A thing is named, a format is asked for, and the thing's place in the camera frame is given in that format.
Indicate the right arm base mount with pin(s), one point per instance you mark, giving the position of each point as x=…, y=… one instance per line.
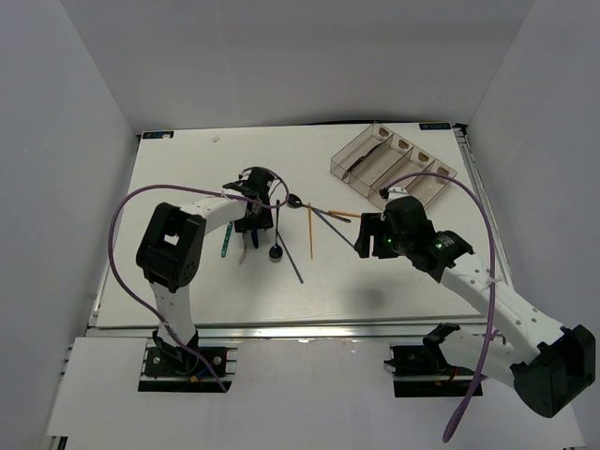
x=420, y=371

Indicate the green handled fork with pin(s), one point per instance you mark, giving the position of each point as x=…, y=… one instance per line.
x=226, y=240

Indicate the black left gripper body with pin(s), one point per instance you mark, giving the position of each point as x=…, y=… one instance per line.
x=262, y=221

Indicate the aluminium table edge rail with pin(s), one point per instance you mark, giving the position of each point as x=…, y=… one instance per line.
x=280, y=321

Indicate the black steak knife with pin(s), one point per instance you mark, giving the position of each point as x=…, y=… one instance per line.
x=360, y=160

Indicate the blue knife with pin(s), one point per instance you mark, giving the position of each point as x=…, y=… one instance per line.
x=254, y=238

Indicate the left blue corner marker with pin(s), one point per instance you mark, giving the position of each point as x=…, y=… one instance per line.
x=157, y=135

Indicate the right blue corner marker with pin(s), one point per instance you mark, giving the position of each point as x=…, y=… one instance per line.
x=429, y=126

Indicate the orange chopstick crosswise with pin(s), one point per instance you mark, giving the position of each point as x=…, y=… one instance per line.
x=344, y=214

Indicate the black spoon long handle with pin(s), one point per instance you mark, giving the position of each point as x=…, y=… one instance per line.
x=276, y=251

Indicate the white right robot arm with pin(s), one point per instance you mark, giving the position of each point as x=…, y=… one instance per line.
x=547, y=363

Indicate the blue corner marker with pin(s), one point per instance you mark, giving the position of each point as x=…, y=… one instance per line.
x=157, y=135
x=429, y=126

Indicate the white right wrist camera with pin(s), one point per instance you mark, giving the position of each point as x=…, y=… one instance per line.
x=392, y=193

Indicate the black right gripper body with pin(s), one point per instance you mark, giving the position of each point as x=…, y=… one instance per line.
x=386, y=245

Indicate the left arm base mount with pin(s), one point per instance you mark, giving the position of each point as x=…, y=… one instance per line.
x=170, y=368

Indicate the black spoon near tray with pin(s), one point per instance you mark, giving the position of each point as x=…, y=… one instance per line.
x=295, y=202

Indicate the blue chopstick lower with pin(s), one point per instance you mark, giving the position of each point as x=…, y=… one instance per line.
x=290, y=257

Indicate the orange chopstick upright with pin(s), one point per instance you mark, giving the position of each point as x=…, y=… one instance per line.
x=310, y=233

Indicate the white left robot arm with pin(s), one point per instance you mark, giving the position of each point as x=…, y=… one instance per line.
x=171, y=248

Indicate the smoky clear divided organizer tray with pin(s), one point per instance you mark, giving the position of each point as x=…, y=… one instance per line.
x=424, y=176

